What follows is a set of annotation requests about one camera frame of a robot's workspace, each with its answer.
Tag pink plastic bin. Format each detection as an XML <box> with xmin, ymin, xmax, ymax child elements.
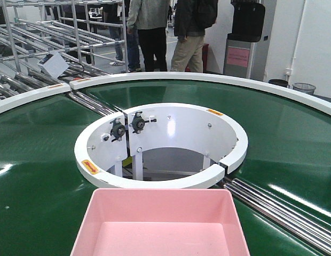
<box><xmin>71</xmin><ymin>189</ymin><xmax>249</xmax><ymax>255</ymax></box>

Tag black waste bin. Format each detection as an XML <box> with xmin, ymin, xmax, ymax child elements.
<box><xmin>268</xmin><ymin>79</ymin><xmax>289</xmax><ymax>88</ymax></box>

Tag steel conveyor rollers left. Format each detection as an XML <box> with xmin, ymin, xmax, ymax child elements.
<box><xmin>67</xmin><ymin>91</ymin><xmax>117</xmax><ymax>116</ymax></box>

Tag steel conveyor rollers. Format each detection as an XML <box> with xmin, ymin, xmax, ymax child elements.
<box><xmin>67</xmin><ymin>91</ymin><xmax>117</xmax><ymax>116</ymax></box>
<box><xmin>222</xmin><ymin>178</ymin><xmax>331</xmax><ymax>255</ymax></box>

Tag grey cabinet with pink sign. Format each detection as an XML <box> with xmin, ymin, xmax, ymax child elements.
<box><xmin>223</xmin><ymin>1</ymin><xmax>265</xmax><ymax>79</ymax></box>

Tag person in grey jacket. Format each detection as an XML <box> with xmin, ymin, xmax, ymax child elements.
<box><xmin>127</xmin><ymin>0</ymin><xmax>170</xmax><ymax>72</ymax></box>

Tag person in khaki trousers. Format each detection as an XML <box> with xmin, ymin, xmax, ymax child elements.
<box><xmin>171</xmin><ymin>0</ymin><xmax>218</xmax><ymax>73</ymax></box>

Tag metal pipe roller rack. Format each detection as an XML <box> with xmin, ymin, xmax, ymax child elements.
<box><xmin>0</xmin><ymin>1</ymin><xmax>128</xmax><ymax>100</ymax></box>

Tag white box on rack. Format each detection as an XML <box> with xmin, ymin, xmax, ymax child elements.
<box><xmin>37</xmin><ymin>51</ymin><xmax>69</xmax><ymax>78</ymax></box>

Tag green conveyor belt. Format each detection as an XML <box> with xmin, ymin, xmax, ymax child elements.
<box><xmin>0</xmin><ymin>80</ymin><xmax>331</xmax><ymax>255</ymax></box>

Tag mesh waste basket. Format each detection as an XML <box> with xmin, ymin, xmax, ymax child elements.
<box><xmin>293</xmin><ymin>83</ymin><xmax>316</xmax><ymax>95</ymax></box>

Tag steel conveyor rollers right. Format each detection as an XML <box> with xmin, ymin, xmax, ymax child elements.
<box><xmin>222</xmin><ymin>178</ymin><xmax>331</xmax><ymax>255</ymax></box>

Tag white outer conveyor rim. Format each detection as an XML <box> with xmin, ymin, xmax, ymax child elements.
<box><xmin>0</xmin><ymin>72</ymin><xmax>331</xmax><ymax>116</ymax></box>

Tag white inner conveyor ring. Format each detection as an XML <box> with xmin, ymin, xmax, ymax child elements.
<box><xmin>74</xmin><ymin>102</ymin><xmax>249</xmax><ymax>189</ymax></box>

